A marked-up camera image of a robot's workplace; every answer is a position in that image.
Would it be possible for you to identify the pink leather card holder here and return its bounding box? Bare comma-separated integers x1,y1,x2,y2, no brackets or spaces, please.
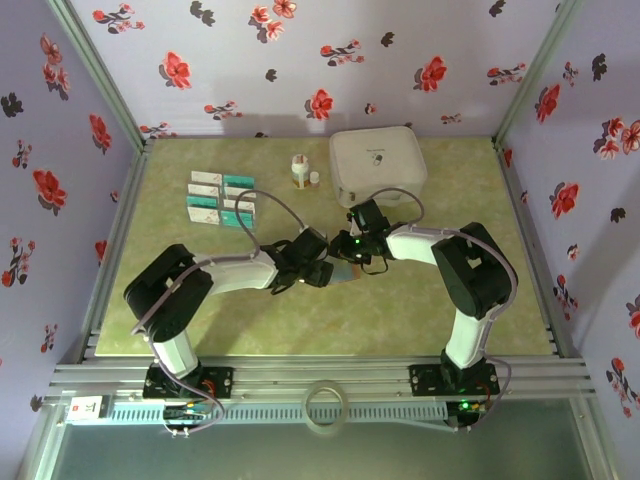
327,259,365,285

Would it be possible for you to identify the brown medicine bottle white cap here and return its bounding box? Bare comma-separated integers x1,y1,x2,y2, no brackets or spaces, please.
291,153,312,191

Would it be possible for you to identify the white square container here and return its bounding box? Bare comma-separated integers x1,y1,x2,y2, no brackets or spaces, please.
328,124,430,210

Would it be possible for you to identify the white box with red label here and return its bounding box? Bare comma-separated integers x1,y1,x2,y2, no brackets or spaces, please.
67,396,106,424

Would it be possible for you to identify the aluminium mounting rail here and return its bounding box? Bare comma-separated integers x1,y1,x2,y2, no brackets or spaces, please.
49,355,596,401

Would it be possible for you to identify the white tape ring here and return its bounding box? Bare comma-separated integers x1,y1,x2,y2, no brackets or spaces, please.
304,379,350,437

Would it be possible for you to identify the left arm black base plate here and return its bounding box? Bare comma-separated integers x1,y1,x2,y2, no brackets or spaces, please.
143,365,235,401

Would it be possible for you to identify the grey slotted cable duct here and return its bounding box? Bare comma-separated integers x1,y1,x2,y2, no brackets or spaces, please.
107,402,449,426

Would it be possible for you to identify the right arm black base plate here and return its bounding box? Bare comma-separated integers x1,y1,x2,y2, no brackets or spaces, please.
408,363,501,399

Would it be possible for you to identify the aluminium table side rail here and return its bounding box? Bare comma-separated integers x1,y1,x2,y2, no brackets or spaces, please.
492,139,581,359
79,139,151,361

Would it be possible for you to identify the aluminium frame corner post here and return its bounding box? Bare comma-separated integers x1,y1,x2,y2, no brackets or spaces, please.
44,0,156,151
492,0,584,146

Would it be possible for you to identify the aluminium frame leg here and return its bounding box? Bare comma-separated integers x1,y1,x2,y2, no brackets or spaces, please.
569,397,619,480
19,399,69,480

